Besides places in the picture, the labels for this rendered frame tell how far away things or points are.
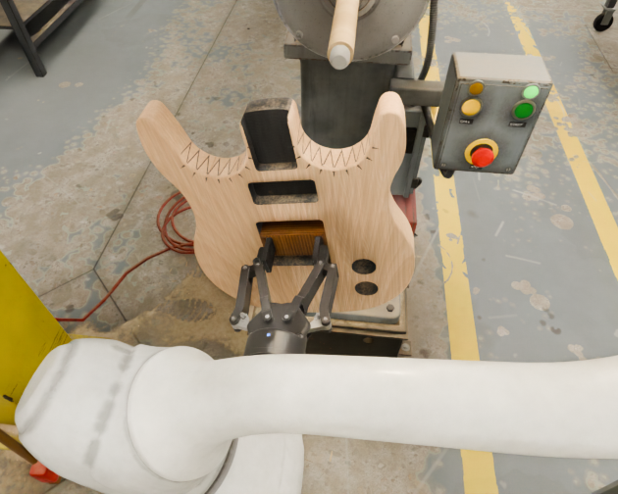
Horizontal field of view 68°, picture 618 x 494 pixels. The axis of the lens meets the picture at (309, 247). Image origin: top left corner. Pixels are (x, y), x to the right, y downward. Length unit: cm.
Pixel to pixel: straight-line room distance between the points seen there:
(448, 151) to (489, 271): 118
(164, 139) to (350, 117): 57
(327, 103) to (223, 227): 48
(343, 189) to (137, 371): 35
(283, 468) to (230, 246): 36
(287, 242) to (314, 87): 46
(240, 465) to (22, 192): 230
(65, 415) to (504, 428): 29
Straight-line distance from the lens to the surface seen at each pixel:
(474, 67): 90
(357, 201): 61
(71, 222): 236
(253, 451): 46
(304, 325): 58
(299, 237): 67
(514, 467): 169
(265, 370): 32
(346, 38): 60
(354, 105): 107
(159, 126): 61
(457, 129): 91
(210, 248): 73
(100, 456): 38
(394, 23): 82
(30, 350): 162
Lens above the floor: 152
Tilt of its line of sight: 49 degrees down
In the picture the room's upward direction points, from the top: straight up
